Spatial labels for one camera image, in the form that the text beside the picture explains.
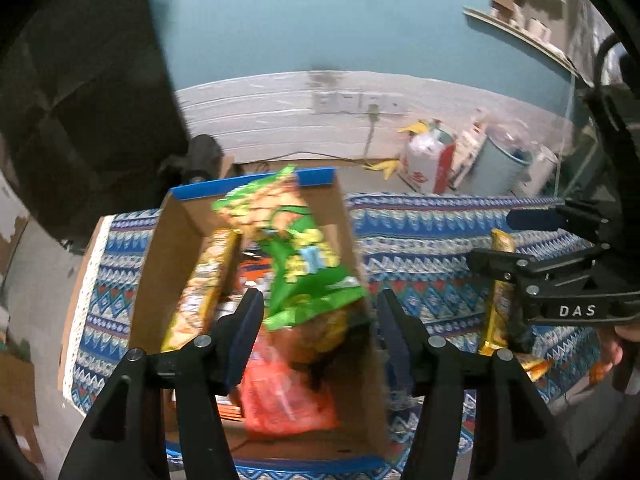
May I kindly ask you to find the wooden wall shelf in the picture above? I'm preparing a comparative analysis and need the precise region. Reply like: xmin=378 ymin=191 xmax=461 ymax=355
xmin=462 ymin=6 xmax=583 ymax=75

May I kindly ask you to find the small orange yellow snack packet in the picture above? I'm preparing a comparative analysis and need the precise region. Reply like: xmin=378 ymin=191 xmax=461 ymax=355
xmin=515 ymin=352 xmax=556 ymax=383

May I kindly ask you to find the green snack packet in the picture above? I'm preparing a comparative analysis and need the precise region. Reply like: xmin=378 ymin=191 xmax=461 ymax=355
xmin=212 ymin=164 xmax=368 ymax=331

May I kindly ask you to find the black device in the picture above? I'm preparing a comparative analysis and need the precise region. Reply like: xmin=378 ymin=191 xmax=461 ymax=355
xmin=159 ymin=134 xmax=224 ymax=183

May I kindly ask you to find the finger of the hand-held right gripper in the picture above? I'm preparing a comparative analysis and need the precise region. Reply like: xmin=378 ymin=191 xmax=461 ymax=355
xmin=467 ymin=246 xmax=640 ymax=327
xmin=506 ymin=199 xmax=611 ymax=243

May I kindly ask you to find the person's right hand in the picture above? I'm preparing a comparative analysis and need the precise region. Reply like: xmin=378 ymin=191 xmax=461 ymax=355
xmin=599 ymin=324 xmax=627 ymax=387

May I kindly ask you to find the light blue trash bin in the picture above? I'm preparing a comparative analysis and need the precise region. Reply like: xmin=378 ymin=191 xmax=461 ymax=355
xmin=470 ymin=132 xmax=533 ymax=197

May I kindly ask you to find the brown yellow snack packet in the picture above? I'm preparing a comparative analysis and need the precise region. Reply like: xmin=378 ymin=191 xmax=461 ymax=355
xmin=287 ymin=305 xmax=373 ymax=393

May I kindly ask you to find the slim gold snack packet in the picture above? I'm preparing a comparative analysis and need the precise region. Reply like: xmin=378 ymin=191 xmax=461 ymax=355
xmin=477 ymin=228 xmax=517 ymax=357

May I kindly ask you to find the white red carton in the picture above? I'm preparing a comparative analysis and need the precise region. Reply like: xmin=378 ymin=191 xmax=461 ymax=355
xmin=400 ymin=122 xmax=457 ymax=194

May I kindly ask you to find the orange-red snack packet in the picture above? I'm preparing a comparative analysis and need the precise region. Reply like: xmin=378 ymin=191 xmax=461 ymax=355
xmin=239 ymin=332 xmax=338 ymax=438

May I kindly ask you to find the blue cardboard box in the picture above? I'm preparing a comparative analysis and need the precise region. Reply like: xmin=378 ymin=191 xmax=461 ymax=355
xmin=129 ymin=167 xmax=393 ymax=466

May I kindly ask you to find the white cup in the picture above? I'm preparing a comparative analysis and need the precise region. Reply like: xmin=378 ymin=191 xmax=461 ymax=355
xmin=527 ymin=19 xmax=553 ymax=43

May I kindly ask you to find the black hanging cloth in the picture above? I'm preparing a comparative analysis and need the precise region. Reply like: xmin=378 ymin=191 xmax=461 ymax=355
xmin=0 ymin=0 xmax=191 ymax=241

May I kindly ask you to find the orange snack packet white lettering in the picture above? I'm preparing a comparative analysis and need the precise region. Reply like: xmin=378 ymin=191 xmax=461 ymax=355
xmin=235 ymin=257 xmax=273 ymax=291

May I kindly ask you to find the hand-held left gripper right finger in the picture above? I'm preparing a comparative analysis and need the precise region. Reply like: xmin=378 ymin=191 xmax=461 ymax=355
xmin=376 ymin=289 xmax=578 ymax=480

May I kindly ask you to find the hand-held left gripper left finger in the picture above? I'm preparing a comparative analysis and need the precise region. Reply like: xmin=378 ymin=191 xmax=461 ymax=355
xmin=57 ymin=289 xmax=265 ymax=480

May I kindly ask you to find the blue patterned blanket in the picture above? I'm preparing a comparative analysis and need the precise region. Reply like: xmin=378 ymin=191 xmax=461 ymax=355
xmin=62 ymin=192 xmax=616 ymax=478

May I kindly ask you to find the brown cardboard piece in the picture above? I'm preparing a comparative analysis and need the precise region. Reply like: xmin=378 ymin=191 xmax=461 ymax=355
xmin=0 ymin=350 xmax=42 ymax=463

